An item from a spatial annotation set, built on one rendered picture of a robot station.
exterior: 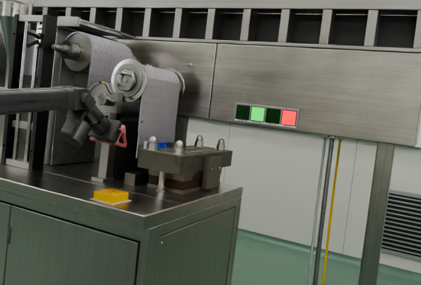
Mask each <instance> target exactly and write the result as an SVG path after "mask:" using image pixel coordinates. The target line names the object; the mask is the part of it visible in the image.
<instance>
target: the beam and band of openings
mask: <svg viewBox="0 0 421 285"><path fill-rule="evenodd" d="M16 1H20V2H21V4H25V5H29V0H16ZM33 7H34V14H33V15H44V14H47V15H49V16H53V17H56V18H58V16H73V17H80V19H83V20H85V21H89V22H92V23H95V24H99V25H102V26H105V27H108V28H112V29H115V30H117V31H121V32H124V33H127V34H131V35H133V36H135V37H136V38H135V40H149V41H175V42H189V43H215V44H241V45H255V46H281V47H295V48H321V49H347V50H361V51H387V52H401V53H421V0H34V1H33ZM143 12H144V13H143ZM240 13H243V14H240ZM337 14H350V15H337ZM386 15H399V16H386Z"/></svg>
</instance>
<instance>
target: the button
mask: <svg viewBox="0 0 421 285"><path fill-rule="evenodd" d="M93 198H94V199H97V200H102V201H105V202H109V203H116V202H121V201H124V200H128V192H124V191H120V190H115V189H103V190H97V191H94V196H93Z"/></svg>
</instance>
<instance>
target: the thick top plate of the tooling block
mask: <svg viewBox="0 0 421 285"><path fill-rule="evenodd" d="M183 148H184V154H183V155H176V154H173V150H174V148H171V147H160V148H157V150H156V151H155V150H147V149H144V148H141V149H139V154H138V165H137V167H140V168H146V169H150V170H156V171H159V172H165V173H169V174H174V175H183V174H190V173H194V172H201V171H204V162H205V157H208V156H215V155H220V156H222V163H221V168H222V167H228V166H231V161H232V151H231V150H224V151H223V150H216V148H212V147H205V146H204V147H196V146H194V145H188V146H186V147H183Z"/></svg>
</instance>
